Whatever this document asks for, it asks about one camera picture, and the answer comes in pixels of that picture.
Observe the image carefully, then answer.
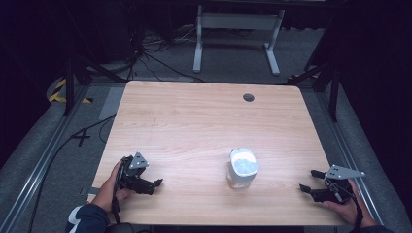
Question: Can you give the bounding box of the grey floor plate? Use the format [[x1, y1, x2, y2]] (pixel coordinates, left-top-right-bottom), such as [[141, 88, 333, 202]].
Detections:
[[98, 85, 126, 121]]

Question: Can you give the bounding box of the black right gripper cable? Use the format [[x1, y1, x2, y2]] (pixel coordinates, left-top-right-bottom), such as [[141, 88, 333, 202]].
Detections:
[[325, 179, 364, 233]]

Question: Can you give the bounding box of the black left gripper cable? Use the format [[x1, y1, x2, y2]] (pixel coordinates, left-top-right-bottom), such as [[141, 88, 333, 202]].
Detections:
[[110, 158, 126, 225]]

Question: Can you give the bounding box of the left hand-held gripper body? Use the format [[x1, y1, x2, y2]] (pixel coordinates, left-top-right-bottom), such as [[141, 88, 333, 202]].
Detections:
[[116, 151, 155, 192]]

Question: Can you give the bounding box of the person's left hand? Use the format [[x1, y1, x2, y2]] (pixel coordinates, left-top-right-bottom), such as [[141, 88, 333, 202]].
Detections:
[[91, 158, 134, 214]]

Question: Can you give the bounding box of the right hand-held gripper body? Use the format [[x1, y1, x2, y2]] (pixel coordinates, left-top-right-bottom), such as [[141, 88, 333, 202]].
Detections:
[[311, 164, 366, 205]]

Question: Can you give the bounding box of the bundle of black floor cables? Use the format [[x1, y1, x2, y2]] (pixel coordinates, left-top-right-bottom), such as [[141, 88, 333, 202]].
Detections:
[[127, 23, 206, 83]]

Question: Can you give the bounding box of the black metal stand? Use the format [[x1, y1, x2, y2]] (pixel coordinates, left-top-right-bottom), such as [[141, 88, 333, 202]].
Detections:
[[285, 61, 342, 123], [62, 48, 125, 117]]

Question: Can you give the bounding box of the white metal desk frame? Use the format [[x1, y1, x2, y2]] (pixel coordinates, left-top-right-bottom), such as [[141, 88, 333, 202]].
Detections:
[[192, 4, 287, 77]]

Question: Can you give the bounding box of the person's right hand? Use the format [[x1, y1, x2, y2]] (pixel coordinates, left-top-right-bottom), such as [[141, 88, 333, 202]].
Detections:
[[322, 180, 379, 227]]

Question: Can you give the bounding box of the aluminium floor rail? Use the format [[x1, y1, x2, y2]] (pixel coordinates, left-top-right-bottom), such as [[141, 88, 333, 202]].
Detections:
[[315, 91, 385, 226], [0, 84, 91, 233]]

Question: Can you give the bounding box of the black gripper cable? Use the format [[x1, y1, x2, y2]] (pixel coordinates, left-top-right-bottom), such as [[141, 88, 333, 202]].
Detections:
[[325, 179, 364, 233], [110, 158, 126, 225]]

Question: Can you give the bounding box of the long black floor cable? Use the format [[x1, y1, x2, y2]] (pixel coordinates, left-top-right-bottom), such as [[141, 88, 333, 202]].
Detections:
[[28, 114, 117, 233]]

